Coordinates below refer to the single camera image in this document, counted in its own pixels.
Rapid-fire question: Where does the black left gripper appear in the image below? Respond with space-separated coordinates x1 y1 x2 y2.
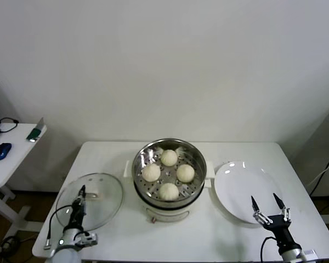
63 185 88 231

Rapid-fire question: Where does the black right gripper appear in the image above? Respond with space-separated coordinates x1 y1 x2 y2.
250 192 292 249

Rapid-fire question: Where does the glass pot lid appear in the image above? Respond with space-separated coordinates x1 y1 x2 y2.
55 172 124 231

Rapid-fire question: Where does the white steamed baozi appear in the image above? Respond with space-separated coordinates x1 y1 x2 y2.
160 149 178 167
158 182 180 201
141 164 162 182
176 164 196 184

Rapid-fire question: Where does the steel steamer basket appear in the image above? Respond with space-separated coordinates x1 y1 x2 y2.
123 138 215 205

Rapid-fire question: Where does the white oval plate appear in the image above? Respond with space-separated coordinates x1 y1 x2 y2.
214 161 285 225

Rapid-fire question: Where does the white side desk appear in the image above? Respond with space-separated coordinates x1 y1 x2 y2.
0 122 48 239

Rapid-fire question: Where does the green and white tool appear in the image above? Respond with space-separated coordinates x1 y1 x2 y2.
26 117 46 143

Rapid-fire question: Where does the white electric cooking pot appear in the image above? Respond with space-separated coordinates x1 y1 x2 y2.
134 178 213 224

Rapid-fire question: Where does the blue computer mouse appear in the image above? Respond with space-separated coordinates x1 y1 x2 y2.
0 142 13 162

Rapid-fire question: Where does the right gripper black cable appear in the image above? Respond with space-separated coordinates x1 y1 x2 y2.
260 236 278 263

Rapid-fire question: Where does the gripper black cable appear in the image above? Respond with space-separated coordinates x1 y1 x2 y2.
260 236 278 263
43 205 72 250

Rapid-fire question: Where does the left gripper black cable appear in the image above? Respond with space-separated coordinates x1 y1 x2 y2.
43 205 72 250

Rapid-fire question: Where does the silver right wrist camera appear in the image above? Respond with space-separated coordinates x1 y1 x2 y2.
299 248 317 261

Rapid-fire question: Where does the white wall power cable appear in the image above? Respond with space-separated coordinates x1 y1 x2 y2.
308 157 329 190

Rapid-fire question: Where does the black floor cable bundle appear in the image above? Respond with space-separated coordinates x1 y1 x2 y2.
0 235 38 256

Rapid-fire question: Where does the black desk cable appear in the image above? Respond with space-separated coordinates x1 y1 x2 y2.
0 117 20 134

